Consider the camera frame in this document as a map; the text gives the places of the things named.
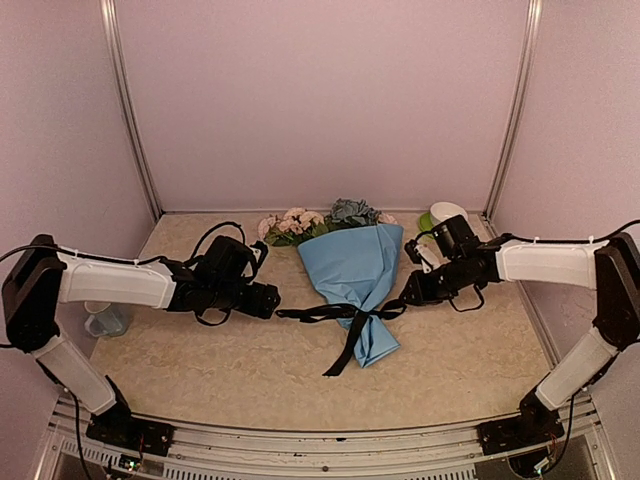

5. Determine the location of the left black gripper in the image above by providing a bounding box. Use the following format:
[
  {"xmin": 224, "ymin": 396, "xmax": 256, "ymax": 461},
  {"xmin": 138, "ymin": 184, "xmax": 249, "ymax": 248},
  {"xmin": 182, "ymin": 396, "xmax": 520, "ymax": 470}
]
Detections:
[{"xmin": 209, "ymin": 279, "xmax": 279, "ymax": 318}]

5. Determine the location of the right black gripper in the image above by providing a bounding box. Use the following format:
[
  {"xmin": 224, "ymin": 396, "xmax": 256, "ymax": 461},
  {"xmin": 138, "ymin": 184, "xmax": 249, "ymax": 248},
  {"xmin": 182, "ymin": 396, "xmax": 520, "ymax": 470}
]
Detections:
[{"xmin": 398, "ymin": 256, "xmax": 473, "ymax": 306}]

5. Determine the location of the blue wrapping paper sheet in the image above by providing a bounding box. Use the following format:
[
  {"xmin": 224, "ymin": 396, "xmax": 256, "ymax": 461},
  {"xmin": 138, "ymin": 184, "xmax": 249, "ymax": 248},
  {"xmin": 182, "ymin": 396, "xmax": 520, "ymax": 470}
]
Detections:
[{"xmin": 296, "ymin": 223, "xmax": 405, "ymax": 370}]

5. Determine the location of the small pink rose stem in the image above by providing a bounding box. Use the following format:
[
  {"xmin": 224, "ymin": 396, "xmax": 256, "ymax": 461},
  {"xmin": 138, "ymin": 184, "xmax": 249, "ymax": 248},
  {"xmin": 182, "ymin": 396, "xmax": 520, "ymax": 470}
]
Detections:
[{"xmin": 257, "ymin": 215, "xmax": 291, "ymax": 247}]

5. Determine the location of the black strap ribbon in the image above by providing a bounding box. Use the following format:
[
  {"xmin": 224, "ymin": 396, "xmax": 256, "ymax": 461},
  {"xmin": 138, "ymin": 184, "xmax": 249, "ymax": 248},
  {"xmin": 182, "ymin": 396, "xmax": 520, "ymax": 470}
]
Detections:
[{"xmin": 276, "ymin": 300, "xmax": 407, "ymax": 377}]

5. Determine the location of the pink fake rose stem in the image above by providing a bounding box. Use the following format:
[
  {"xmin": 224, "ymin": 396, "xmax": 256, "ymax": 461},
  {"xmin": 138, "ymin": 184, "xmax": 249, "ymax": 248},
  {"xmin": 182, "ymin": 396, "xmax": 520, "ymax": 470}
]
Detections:
[{"xmin": 277, "ymin": 207, "xmax": 325, "ymax": 237}]

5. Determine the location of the blue fake hydrangea flower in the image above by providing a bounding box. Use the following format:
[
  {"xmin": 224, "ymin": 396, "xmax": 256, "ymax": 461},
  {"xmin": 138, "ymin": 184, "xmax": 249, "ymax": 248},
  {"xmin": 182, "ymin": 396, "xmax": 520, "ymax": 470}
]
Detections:
[{"xmin": 325, "ymin": 198, "xmax": 381, "ymax": 229}]

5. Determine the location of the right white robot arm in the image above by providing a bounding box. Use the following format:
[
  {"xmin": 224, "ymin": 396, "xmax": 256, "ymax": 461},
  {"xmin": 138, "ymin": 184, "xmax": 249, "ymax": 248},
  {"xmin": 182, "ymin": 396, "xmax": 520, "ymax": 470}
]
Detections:
[{"xmin": 400, "ymin": 215, "xmax": 639, "ymax": 444}]

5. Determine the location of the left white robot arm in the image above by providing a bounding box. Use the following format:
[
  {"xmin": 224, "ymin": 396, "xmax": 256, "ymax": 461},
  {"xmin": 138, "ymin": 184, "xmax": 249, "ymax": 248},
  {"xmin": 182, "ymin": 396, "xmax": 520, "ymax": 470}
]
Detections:
[{"xmin": 1, "ymin": 234, "xmax": 281, "ymax": 445}]

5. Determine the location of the green saucer plate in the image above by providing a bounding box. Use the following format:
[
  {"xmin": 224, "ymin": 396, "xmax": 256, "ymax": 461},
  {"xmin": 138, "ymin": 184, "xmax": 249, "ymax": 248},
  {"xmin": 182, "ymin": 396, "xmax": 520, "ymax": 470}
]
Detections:
[{"xmin": 418, "ymin": 211, "xmax": 434, "ymax": 236}]

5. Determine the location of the white ceramic bowl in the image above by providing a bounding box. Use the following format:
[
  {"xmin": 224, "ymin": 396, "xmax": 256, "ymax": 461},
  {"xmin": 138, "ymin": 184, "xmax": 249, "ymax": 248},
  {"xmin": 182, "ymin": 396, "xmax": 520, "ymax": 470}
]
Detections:
[{"xmin": 429, "ymin": 201, "xmax": 469, "ymax": 226}]

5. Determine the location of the blue paper cup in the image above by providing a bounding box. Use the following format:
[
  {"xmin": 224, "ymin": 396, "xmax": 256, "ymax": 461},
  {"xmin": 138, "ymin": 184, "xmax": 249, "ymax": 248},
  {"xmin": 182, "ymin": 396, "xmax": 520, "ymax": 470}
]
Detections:
[{"xmin": 84, "ymin": 302, "xmax": 130, "ymax": 338}]

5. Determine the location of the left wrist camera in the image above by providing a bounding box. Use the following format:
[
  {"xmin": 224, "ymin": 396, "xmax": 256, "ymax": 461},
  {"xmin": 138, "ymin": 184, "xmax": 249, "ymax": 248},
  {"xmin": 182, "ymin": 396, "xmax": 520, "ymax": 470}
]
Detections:
[{"xmin": 249, "ymin": 240, "xmax": 269, "ymax": 266}]

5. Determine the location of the right aluminium corner post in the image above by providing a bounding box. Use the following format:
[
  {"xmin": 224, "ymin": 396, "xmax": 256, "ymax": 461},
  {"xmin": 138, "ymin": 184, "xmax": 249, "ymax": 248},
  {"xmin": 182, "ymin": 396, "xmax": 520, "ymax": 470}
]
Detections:
[{"xmin": 483, "ymin": 0, "xmax": 544, "ymax": 222}]

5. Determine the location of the aluminium corner post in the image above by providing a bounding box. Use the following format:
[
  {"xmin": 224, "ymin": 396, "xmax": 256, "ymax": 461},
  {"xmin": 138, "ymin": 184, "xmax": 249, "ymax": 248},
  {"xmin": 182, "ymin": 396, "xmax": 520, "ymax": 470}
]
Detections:
[
  {"xmin": 100, "ymin": 0, "xmax": 164, "ymax": 222},
  {"xmin": 483, "ymin": 0, "xmax": 544, "ymax": 222}
]

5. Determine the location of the aluminium front frame rail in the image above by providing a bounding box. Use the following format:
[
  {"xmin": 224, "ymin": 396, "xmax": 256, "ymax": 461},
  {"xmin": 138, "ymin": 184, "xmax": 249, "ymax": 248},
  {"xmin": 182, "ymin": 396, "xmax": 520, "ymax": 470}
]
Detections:
[{"xmin": 28, "ymin": 395, "xmax": 621, "ymax": 479}]

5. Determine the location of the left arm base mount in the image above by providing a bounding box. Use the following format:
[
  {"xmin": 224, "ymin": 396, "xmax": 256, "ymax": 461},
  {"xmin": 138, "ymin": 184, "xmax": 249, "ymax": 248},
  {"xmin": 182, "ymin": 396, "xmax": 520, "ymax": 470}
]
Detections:
[{"xmin": 86, "ymin": 401, "xmax": 175, "ymax": 457}]

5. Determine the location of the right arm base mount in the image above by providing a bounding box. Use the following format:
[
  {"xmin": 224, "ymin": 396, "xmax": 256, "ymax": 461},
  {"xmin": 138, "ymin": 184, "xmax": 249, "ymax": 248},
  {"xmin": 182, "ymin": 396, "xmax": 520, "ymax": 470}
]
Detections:
[{"xmin": 476, "ymin": 389, "xmax": 565, "ymax": 456}]

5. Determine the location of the left aluminium corner post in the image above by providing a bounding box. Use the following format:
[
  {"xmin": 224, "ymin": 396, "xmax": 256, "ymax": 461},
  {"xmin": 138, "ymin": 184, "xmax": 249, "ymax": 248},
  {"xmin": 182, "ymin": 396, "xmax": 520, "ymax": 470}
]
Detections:
[{"xmin": 100, "ymin": 0, "xmax": 164, "ymax": 222}]

